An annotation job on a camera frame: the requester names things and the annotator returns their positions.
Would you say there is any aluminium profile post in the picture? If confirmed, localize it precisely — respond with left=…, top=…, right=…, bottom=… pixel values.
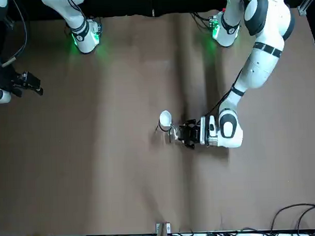
left=155, top=221, right=171, bottom=236
left=297, top=0, right=315, bottom=16

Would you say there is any black wire tripod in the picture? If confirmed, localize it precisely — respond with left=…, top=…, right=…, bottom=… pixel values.
left=155, top=124, right=174, bottom=144

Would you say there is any black table cable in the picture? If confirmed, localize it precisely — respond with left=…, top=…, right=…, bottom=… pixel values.
left=269, top=203, right=315, bottom=231
left=296, top=206, right=315, bottom=230

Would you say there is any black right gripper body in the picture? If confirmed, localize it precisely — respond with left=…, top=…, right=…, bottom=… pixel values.
left=0, top=66, right=21, bottom=91

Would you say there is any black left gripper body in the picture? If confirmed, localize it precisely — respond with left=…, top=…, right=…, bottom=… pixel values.
left=191, top=120, right=202, bottom=146

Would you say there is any black left foot cable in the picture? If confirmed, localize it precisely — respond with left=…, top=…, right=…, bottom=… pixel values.
left=191, top=11, right=215, bottom=32

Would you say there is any white porcelain crucible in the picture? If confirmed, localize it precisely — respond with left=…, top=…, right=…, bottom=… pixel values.
left=159, top=110, right=173, bottom=129

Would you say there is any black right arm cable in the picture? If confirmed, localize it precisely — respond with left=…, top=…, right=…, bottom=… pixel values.
left=0, top=0, right=29, bottom=67

